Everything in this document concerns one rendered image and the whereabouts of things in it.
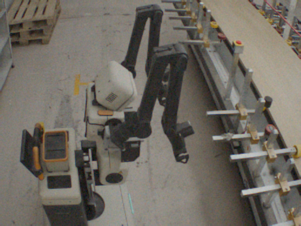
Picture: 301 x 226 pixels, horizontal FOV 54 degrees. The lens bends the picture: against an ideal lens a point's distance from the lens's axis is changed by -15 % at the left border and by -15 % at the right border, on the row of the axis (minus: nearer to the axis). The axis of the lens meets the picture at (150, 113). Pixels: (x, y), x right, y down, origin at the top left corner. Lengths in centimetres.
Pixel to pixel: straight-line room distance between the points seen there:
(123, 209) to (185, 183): 74
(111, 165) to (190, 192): 112
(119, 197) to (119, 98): 103
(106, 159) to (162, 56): 76
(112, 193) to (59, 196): 71
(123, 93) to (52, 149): 58
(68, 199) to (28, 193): 107
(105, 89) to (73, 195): 62
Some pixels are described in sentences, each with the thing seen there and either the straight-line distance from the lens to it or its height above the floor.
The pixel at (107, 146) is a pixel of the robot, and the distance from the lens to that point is 155.
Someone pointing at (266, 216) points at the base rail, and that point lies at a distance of 198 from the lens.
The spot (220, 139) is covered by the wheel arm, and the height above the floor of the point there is 86.
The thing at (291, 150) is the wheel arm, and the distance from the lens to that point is 202.
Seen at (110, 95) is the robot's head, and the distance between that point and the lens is 154.
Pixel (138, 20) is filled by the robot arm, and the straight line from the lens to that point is 167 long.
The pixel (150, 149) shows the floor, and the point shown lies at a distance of 310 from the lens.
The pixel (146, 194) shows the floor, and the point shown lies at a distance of 278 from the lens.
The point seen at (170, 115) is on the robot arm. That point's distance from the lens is 148.
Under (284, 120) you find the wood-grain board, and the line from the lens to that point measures 231.
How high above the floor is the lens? 228
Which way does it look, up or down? 41 degrees down
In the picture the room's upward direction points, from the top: 5 degrees clockwise
